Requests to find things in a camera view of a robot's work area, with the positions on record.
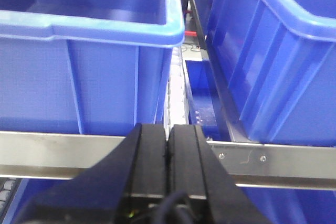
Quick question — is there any lower roller track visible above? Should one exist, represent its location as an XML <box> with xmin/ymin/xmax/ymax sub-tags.
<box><xmin>0</xmin><ymin>178</ymin><xmax>20</xmax><ymax>218</ymax></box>

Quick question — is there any blue bin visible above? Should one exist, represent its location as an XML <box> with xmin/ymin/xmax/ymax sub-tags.
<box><xmin>195</xmin><ymin>0</ymin><xmax>335</xmax><ymax>146</ymax></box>
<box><xmin>2</xmin><ymin>178</ymin><xmax>66</xmax><ymax>224</ymax></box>
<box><xmin>184</xmin><ymin>60</ymin><xmax>227</xmax><ymax>141</ymax></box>

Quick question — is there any white roller track right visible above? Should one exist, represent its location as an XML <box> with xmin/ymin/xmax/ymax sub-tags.
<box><xmin>163</xmin><ymin>47</ymin><xmax>189</xmax><ymax>136</ymax></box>

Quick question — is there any steel front rack rail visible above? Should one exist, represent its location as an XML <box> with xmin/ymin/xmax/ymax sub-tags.
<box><xmin>1</xmin><ymin>131</ymin><xmax>335</xmax><ymax>190</ymax></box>

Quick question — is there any blue bin lower centre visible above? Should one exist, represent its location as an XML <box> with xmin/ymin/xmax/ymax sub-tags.
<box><xmin>2</xmin><ymin>178</ymin><xmax>66</xmax><ymax>224</ymax></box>

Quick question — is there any blue bin lower right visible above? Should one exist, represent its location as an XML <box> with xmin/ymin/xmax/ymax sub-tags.
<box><xmin>184</xmin><ymin>60</ymin><xmax>227</xmax><ymax>141</ymax></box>

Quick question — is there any blue bin upper right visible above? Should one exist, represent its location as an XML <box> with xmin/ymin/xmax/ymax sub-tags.
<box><xmin>195</xmin><ymin>0</ymin><xmax>335</xmax><ymax>146</ymax></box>

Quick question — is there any black cable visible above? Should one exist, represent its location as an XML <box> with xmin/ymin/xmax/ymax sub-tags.
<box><xmin>131</xmin><ymin>189</ymin><xmax>200</xmax><ymax>224</ymax></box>

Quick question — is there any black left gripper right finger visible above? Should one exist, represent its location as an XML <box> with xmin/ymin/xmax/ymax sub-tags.
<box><xmin>167</xmin><ymin>125</ymin><xmax>271</xmax><ymax>223</ymax></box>

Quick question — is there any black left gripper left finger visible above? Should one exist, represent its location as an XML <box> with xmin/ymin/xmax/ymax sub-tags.
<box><xmin>14</xmin><ymin>124</ymin><xmax>166</xmax><ymax>223</ymax></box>

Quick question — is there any blue target box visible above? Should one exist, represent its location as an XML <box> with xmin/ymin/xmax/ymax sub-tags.
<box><xmin>1</xmin><ymin>0</ymin><xmax>184</xmax><ymax>135</ymax></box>

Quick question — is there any red floor bar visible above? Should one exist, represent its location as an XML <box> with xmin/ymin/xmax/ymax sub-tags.
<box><xmin>184</xmin><ymin>30</ymin><xmax>197</xmax><ymax>37</ymax></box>

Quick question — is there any steel right divider rail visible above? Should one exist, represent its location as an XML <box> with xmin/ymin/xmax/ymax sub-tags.
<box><xmin>181</xmin><ymin>0</ymin><xmax>252</xmax><ymax>144</ymax></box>

